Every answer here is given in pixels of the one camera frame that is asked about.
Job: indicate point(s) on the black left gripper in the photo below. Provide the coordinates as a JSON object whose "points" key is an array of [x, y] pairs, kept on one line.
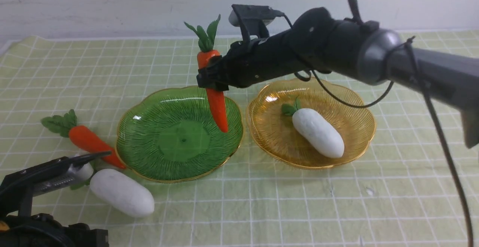
{"points": [[17, 189]]}

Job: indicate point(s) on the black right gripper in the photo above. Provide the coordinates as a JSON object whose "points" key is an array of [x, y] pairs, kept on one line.
{"points": [[249, 63]]}

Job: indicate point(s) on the orange toy carrot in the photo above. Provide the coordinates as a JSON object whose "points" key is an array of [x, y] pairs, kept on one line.
{"points": [[67, 126], [216, 99]]}

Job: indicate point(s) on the white toy radish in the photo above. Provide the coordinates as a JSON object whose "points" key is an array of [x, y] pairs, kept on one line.
{"points": [[122, 193], [320, 134]]}

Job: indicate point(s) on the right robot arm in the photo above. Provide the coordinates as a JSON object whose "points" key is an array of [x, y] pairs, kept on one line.
{"points": [[363, 52]]}

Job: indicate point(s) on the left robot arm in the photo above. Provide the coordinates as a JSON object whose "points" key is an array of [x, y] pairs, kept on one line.
{"points": [[21, 228]]}

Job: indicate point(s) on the green plastic plate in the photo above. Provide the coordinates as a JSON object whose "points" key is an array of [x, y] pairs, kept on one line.
{"points": [[171, 136]]}

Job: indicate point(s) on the amber plastic plate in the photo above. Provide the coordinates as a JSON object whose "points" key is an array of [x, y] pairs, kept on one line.
{"points": [[274, 132]]}

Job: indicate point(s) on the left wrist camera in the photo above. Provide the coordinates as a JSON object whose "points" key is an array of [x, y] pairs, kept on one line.
{"points": [[74, 178]]}

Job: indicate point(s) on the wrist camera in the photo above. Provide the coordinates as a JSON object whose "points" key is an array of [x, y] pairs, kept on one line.
{"points": [[74, 178], [253, 20]]}

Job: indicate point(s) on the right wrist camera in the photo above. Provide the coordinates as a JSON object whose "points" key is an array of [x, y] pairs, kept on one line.
{"points": [[253, 20]]}

